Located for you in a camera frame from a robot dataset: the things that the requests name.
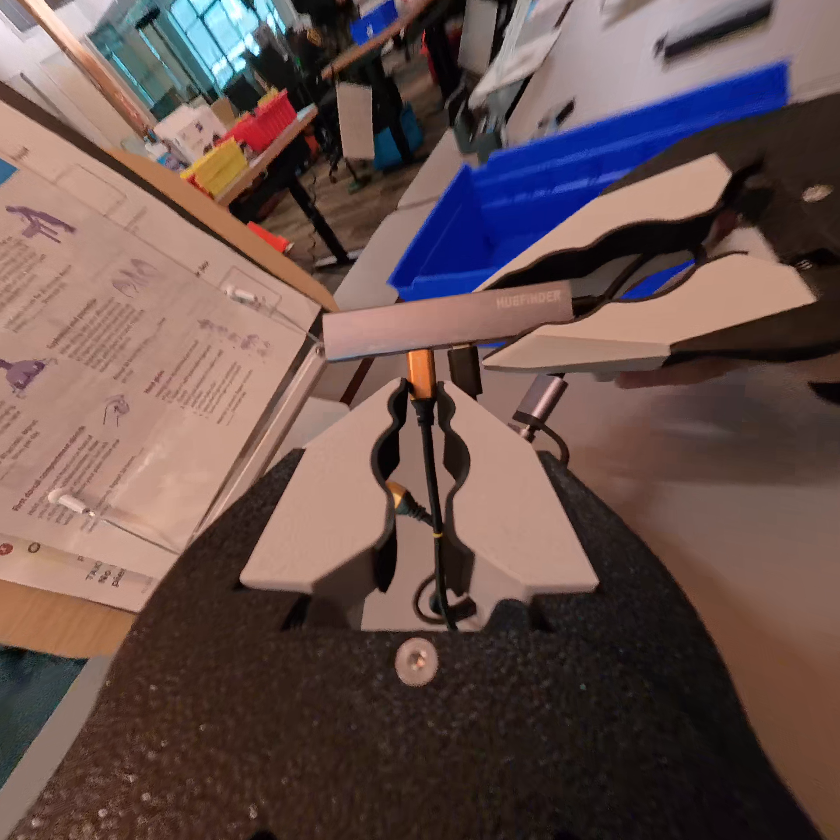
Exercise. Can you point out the wooden-top table with black legs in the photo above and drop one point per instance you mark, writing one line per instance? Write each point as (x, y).
(275, 164)

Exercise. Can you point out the black usb plug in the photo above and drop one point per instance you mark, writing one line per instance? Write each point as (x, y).
(466, 371)

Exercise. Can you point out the printed instruction sheet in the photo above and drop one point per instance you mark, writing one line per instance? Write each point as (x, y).
(98, 328)

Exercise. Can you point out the red plastic bin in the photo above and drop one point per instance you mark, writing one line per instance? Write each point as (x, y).
(262, 121)

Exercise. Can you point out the yellow plastic bin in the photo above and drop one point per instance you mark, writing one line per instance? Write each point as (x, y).
(216, 167)

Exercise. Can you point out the blue plastic bin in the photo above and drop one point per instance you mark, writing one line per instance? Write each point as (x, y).
(525, 197)

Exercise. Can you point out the small blue bin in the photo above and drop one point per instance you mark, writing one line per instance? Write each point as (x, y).
(374, 23)

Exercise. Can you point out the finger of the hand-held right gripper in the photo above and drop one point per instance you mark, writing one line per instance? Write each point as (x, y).
(656, 328)
(643, 210)

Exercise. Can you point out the person's right hand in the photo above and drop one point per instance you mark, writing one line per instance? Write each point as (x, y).
(695, 375)

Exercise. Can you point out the white cardboard box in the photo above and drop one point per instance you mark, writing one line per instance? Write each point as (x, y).
(190, 131)

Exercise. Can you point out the clear acrylic cover plate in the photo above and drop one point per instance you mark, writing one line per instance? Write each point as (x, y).
(275, 394)

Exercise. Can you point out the orange traffic cone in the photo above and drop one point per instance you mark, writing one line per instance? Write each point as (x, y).
(270, 237)

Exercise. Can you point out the black bar device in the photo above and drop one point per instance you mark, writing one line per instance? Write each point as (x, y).
(715, 29)

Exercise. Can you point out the wooden document board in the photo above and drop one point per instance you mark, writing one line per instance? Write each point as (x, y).
(262, 249)

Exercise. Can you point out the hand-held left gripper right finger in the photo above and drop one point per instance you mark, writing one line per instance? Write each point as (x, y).
(518, 525)

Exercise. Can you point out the white flat panel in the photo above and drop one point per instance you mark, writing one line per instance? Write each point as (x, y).
(355, 121)

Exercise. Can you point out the long wooden-top table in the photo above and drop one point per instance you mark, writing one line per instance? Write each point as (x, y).
(367, 56)

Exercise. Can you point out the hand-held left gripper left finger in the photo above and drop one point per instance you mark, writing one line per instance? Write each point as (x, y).
(308, 525)

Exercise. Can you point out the grey usb hub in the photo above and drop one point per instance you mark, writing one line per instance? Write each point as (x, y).
(426, 321)

